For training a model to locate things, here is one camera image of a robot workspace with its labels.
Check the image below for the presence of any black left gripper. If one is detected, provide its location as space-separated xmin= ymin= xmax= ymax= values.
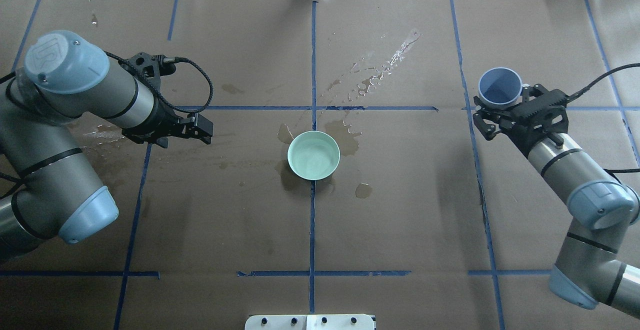
xmin=119 ymin=52 xmax=214 ymax=149

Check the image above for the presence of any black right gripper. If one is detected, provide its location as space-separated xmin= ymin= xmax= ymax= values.
xmin=472 ymin=84 xmax=570 ymax=157

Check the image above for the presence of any blue plastic cup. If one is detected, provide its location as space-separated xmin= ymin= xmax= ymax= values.
xmin=477 ymin=66 xmax=523 ymax=110

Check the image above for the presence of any mint green bowl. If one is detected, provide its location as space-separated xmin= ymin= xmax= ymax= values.
xmin=286 ymin=131 xmax=341 ymax=181

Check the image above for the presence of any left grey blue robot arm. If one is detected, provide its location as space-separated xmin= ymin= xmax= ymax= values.
xmin=0 ymin=30 xmax=214 ymax=263

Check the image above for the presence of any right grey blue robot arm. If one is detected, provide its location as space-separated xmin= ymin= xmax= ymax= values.
xmin=473 ymin=83 xmax=640 ymax=318

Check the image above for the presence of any brown paper table cover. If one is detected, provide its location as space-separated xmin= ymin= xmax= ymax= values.
xmin=1 ymin=0 xmax=639 ymax=330

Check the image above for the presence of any black right camera cable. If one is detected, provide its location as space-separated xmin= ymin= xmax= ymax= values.
xmin=567 ymin=63 xmax=640 ymax=103

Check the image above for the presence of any black camera cable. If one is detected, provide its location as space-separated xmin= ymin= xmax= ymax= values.
xmin=105 ymin=52 xmax=215 ymax=116
xmin=567 ymin=63 xmax=640 ymax=103

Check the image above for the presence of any black left camera cable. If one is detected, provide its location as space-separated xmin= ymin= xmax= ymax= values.
xmin=105 ymin=52 xmax=215 ymax=116

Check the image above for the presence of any white camera mast column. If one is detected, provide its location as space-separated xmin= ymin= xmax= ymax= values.
xmin=244 ymin=313 xmax=377 ymax=330

